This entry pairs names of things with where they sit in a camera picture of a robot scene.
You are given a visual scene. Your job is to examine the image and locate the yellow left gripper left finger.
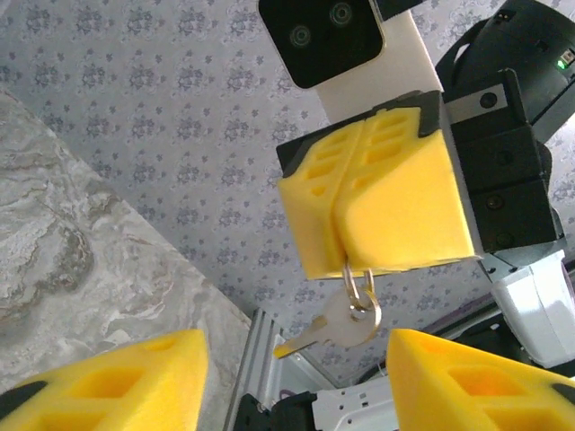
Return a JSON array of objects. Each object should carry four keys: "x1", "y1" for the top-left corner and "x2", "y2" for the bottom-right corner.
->
[{"x1": 0, "y1": 329, "x2": 211, "y2": 431}]

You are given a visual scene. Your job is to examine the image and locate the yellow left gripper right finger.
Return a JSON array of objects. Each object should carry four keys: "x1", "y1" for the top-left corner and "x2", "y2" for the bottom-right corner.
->
[{"x1": 386, "y1": 327, "x2": 575, "y2": 431}]

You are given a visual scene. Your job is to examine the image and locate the metal key ring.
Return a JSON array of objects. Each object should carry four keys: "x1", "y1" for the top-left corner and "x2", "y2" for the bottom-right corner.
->
[{"x1": 341, "y1": 261, "x2": 384, "y2": 340}]

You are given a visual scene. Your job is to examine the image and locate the silver key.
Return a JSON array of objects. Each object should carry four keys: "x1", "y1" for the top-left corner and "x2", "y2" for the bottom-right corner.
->
[{"x1": 272, "y1": 296, "x2": 379, "y2": 361}]

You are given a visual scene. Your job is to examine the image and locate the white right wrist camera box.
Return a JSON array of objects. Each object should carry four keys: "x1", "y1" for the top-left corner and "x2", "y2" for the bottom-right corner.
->
[{"x1": 256, "y1": 0, "x2": 444, "y2": 125}]

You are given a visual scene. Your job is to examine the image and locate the aluminium frame cross rail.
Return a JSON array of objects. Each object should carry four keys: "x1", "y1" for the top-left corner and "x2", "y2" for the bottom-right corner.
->
[{"x1": 223, "y1": 308, "x2": 285, "y2": 431}]

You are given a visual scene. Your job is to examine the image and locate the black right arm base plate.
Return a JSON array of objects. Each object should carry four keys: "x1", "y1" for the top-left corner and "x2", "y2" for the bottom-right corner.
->
[{"x1": 233, "y1": 389, "x2": 318, "y2": 431}]

